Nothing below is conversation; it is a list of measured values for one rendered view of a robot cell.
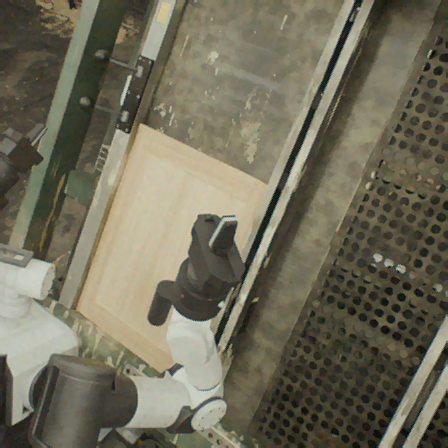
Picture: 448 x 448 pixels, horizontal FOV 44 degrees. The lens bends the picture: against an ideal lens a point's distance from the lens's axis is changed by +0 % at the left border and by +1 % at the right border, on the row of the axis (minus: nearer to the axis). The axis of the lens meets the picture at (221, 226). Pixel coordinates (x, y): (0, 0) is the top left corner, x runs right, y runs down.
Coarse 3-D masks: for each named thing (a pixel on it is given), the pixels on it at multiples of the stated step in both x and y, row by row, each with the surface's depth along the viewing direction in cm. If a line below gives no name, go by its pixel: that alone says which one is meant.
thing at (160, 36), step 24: (168, 0) 139; (168, 24) 139; (144, 48) 143; (168, 48) 143; (144, 96) 144; (144, 120) 148; (120, 144) 148; (120, 168) 149; (96, 192) 152; (96, 216) 152; (96, 240) 154; (72, 264) 157; (72, 288) 157
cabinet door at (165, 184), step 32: (128, 160) 149; (160, 160) 144; (192, 160) 139; (128, 192) 149; (160, 192) 144; (192, 192) 139; (224, 192) 134; (256, 192) 130; (128, 224) 150; (160, 224) 144; (192, 224) 139; (96, 256) 155; (128, 256) 150; (160, 256) 145; (96, 288) 156; (128, 288) 150; (96, 320) 156; (128, 320) 150; (160, 352) 145
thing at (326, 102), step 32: (352, 0) 112; (384, 0) 114; (352, 32) 112; (320, 64) 116; (352, 64) 115; (320, 96) 116; (320, 128) 117; (288, 160) 120; (288, 192) 120; (256, 224) 124; (288, 224) 126; (256, 256) 124; (256, 288) 128; (224, 320) 129; (224, 352) 129
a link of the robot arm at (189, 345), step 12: (180, 324) 91; (192, 324) 91; (168, 336) 91; (180, 336) 90; (192, 336) 90; (204, 336) 92; (180, 348) 93; (192, 348) 93; (204, 348) 93; (180, 360) 96; (192, 360) 96; (204, 360) 95
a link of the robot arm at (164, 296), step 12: (156, 288) 90; (168, 288) 91; (156, 300) 91; (168, 300) 90; (156, 312) 93; (168, 312) 94; (180, 312) 88; (192, 312) 87; (216, 312) 89; (156, 324) 96; (204, 324) 92
